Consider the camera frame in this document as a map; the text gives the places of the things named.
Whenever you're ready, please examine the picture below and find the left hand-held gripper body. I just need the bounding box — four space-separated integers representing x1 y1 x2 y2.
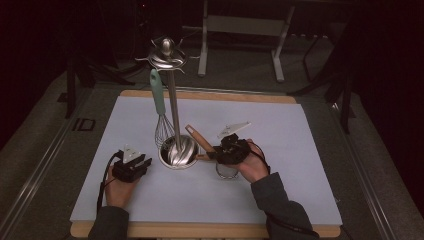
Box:
111 144 148 184

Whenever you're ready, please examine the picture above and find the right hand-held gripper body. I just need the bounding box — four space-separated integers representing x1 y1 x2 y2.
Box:
214 121 253 166

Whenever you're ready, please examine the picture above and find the mesh strainer with wooden handle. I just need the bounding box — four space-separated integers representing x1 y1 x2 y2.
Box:
184 124 240 181

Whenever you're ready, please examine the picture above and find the steel utensil stand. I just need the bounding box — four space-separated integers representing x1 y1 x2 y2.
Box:
134 37 202 170

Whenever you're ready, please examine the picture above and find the whisk with mint green handle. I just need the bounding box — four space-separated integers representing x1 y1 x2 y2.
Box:
148 68 176 150

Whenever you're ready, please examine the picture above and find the person's left hand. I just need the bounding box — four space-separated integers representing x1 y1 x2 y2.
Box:
104 172 140 210

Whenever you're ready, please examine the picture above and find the person's right hand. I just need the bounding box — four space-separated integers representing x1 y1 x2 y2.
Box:
232 138 270 184

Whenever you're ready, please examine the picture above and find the light blue table mat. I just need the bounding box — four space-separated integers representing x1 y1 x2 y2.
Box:
69 95 344 226

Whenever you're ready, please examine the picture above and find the black stand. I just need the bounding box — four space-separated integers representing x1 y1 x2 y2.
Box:
56 49 136 120
287 19 356 135

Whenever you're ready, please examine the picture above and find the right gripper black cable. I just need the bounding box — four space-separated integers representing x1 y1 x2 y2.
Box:
247 140 321 239

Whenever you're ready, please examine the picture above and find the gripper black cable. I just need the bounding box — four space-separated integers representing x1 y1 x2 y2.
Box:
247 140 321 239
96 149 124 215

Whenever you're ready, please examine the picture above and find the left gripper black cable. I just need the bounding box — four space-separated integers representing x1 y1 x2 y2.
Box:
96 149 124 215

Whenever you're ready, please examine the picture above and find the grey metal frame stand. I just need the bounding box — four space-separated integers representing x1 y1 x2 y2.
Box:
181 0 296 84

